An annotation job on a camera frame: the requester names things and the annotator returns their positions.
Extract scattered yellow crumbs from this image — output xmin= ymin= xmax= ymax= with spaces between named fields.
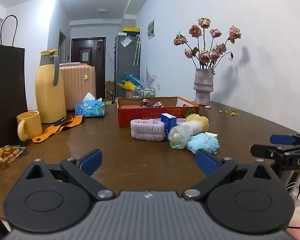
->
xmin=218 ymin=108 xmax=240 ymax=117

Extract white plush toy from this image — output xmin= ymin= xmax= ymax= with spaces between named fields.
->
xmin=177 ymin=120 xmax=203 ymax=136

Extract small blue carton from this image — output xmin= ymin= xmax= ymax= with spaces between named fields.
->
xmin=160 ymin=113 xmax=177 ymax=141

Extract yellow thermos jug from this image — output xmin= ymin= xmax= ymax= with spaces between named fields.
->
xmin=35 ymin=49 xmax=67 ymax=124

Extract brown cardboard carton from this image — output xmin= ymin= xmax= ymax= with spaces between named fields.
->
xmin=106 ymin=81 xmax=116 ymax=101

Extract blue and yellow bags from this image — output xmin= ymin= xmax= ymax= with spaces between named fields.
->
xmin=117 ymin=72 xmax=142 ymax=92

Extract clear snack packet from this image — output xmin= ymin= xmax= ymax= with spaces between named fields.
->
xmin=0 ymin=145 xmax=26 ymax=164

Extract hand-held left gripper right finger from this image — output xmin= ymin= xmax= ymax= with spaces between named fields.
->
xmin=181 ymin=149 xmax=278 ymax=202

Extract pink suitcase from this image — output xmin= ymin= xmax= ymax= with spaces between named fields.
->
xmin=59 ymin=62 xmax=96 ymax=111

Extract yellow plush toy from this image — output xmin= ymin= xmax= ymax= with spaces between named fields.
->
xmin=184 ymin=114 xmax=210 ymax=133

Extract yellow mug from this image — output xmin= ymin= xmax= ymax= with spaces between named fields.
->
xmin=16 ymin=111 xmax=43 ymax=141

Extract yellow box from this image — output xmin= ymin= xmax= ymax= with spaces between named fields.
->
xmin=122 ymin=27 xmax=140 ymax=36

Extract grey refrigerator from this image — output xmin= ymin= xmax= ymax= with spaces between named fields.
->
xmin=114 ymin=33 xmax=141 ymax=98

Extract grey textured vase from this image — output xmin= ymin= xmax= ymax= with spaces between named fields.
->
xmin=193 ymin=68 xmax=215 ymax=106

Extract wire rack with bottles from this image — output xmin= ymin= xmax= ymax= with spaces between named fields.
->
xmin=134 ymin=86 xmax=156 ymax=98

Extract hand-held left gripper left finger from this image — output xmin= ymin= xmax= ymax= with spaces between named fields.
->
xmin=25 ymin=149 xmax=116 ymax=202

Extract purple fluffy headband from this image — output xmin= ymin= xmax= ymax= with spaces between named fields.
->
xmin=130 ymin=118 xmax=166 ymax=142

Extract orange and black strap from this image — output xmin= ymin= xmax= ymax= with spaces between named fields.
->
xmin=32 ymin=115 xmax=84 ymax=143

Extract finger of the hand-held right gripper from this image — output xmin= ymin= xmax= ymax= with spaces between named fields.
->
xmin=269 ymin=134 xmax=297 ymax=145
xmin=250 ymin=144 xmax=287 ymax=161

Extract orange cardboard box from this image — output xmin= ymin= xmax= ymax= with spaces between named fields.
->
xmin=116 ymin=96 xmax=200 ymax=128

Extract purple decorative plant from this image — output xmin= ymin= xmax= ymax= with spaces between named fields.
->
xmin=144 ymin=66 xmax=157 ymax=88

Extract black paper bag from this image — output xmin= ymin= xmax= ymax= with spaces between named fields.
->
xmin=0 ymin=15 xmax=28 ymax=156

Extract green bath sponge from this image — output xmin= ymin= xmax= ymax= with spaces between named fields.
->
xmin=168 ymin=126 xmax=192 ymax=150

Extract blue tissue pack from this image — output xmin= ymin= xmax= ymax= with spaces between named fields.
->
xmin=75 ymin=92 xmax=106 ymax=119

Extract blue plush toy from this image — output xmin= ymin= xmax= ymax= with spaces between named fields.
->
xmin=186 ymin=133 xmax=219 ymax=155

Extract dark brown door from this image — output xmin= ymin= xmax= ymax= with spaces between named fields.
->
xmin=71 ymin=37 xmax=107 ymax=100

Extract white cables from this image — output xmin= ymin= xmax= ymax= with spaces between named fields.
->
xmin=286 ymin=182 xmax=300 ymax=202

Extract dried pink rose bouquet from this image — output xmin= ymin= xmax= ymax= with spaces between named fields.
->
xmin=174 ymin=17 xmax=242 ymax=71

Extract hanging folded umbrella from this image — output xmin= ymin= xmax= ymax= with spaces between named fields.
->
xmin=133 ymin=35 xmax=142 ymax=66

